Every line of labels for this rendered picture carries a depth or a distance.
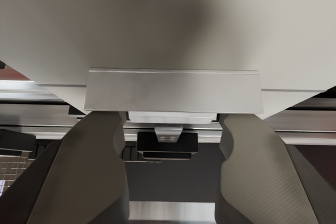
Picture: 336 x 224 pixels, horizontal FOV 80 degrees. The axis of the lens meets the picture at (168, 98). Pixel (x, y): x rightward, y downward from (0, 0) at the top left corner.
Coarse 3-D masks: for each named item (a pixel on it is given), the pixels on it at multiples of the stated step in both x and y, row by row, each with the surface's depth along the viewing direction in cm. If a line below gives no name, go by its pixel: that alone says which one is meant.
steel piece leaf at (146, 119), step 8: (136, 120) 21; (144, 120) 21; (152, 120) 21; (160, 120) 21; (168, 120) 21; (176, 120) 21; (184, 120) 21; (192, 120) 21; (200, 120) 21; (208, 120) 21
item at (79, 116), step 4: (72, 108) 21; (76, 108) 21; (68, 112) 21; (72, 112) 21; (76, 112) 21; (80, 112) 21; (72, 116) 21; (76, 116) 21; (80, 116) 21; (128, 120) 23; (212, 120) 23
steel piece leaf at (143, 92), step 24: (96, 72) 10; (120, 72) 10; (144, 72) 10; (168, 72) 10; (192, 72) 10; (216, 72) 10; (240, 72) 10; (96, 96) 10; (120, 96) 10; (144, 96) 10; (168, 96) 10; (192, 96) 10; (216, 96) 10; (240, 96) 10
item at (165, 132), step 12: (144, 132) 40; (156, 132) 27; (168, 132) 27; (180, 132) 27; (144, 144) 39; (156, 144) 39; (168, 144) 39; (180, 144) 39; (192, 144) 39; (144, 156) 39; (156, 156) 39; (168, 156) 39; (180, 156) 39
